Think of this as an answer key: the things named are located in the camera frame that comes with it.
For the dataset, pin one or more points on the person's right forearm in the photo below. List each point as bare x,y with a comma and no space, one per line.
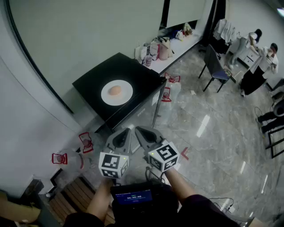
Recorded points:
179,188

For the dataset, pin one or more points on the dark chair with blue seat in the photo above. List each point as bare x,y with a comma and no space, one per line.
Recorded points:
214,64

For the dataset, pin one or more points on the black chest screen device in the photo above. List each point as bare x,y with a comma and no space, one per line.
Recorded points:
133,197

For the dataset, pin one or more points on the orange round food item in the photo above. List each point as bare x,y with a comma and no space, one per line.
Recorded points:
115,90

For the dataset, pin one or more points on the white cabinet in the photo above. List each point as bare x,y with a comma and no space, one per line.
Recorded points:
248,56

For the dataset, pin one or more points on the pink tote bag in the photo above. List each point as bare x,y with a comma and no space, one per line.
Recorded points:
164,49

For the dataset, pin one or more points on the person's dark shirt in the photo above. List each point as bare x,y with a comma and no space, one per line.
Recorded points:
199,210

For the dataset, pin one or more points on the black office chair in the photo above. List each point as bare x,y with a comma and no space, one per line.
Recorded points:
219,47

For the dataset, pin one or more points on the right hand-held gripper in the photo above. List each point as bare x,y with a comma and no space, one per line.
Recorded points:
164,155

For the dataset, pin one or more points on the plastic drink cup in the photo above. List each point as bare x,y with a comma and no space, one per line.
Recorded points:
148,61

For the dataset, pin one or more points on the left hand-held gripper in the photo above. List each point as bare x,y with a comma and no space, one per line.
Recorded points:
113,164

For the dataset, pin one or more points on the white power strip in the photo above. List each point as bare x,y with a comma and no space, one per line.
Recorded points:
230,209

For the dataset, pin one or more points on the white and red paper bag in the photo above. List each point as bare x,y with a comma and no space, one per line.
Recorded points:
154,49

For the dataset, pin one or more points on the black frame white table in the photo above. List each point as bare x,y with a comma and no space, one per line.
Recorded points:
270,144

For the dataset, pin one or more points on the wooden slat pallet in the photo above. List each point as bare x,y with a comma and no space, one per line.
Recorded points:
73,199

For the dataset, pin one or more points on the grey backpack rig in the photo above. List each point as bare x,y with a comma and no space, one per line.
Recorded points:
278,104

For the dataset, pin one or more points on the small white bag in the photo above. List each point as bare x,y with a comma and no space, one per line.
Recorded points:
180,35

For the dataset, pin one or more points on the white hanging clothes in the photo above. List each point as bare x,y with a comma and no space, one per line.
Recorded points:
225,30

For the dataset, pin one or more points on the low white platform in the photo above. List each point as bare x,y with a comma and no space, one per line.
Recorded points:
184,44

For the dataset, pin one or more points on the brown cardboard box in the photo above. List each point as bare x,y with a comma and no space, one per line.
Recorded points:
17,210

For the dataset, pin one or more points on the red corner floor tape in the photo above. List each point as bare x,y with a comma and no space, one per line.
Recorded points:
185,153

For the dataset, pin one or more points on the black cabinet with glass door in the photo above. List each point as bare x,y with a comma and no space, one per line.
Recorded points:
95,77

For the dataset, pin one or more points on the person's left forearm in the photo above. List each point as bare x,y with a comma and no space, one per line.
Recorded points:
99,199

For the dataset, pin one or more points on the white round plate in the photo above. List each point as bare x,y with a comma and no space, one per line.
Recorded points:
124,97

